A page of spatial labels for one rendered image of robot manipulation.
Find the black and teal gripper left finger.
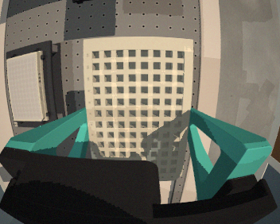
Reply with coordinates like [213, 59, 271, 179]
[5, 107, 89, 158]

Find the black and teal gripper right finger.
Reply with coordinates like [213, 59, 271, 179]
[188, 107, 272, 201]

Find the grey perforated base plate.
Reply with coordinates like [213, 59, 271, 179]
[4, 0, 201, 136]

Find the dark grey rectangular frame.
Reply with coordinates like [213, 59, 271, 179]
[6, 41, 65, 128]

